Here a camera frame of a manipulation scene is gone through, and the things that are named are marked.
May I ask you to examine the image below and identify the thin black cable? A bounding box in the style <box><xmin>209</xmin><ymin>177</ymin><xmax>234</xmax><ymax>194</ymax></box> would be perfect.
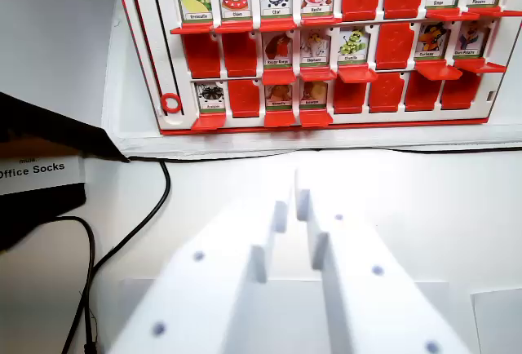
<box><xmin>162</xmin><ymin>146</ymin><xmax>522</xmax><ymax>163</ymax></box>

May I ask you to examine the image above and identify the black box with white label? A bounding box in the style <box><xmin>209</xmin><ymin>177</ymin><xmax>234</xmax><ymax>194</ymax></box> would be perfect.
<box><xmin>0</xmin><ymin>91</ymin><xmax>131</xmax><ymax>252</ymax></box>

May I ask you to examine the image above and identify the black cable with plug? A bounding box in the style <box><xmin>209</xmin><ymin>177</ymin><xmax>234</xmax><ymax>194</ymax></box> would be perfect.
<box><xmin>55</xmin><ymin>215</ymin><xmax>99</xmax><ymax>354</ymax></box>

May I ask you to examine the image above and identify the thick black cable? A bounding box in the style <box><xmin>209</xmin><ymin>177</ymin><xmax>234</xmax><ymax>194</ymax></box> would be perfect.
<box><xmin>60</xmin><ymin>156</ymin><xmax>172</xmax><ymax>354</ymax></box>

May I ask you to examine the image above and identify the small white paper sheet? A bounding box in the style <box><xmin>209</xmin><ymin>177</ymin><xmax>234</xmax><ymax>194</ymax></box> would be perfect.
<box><xmin>470</xmin><ymin>290</ymin><xmax>522</xmax><ymax>354</ymax></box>

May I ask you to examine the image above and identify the red and white game board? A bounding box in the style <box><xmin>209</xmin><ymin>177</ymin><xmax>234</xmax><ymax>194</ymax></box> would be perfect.
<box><xmin>110</xmin><ymin>0</ymin><xmax>522</xmax><ymax>137</ymax></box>

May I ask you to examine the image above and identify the red plastic flap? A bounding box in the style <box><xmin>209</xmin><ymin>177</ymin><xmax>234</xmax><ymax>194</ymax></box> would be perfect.
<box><xmin>299</xmin><ymin>108</ymin><xmax>335</xmax><ymax>129</ymax></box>

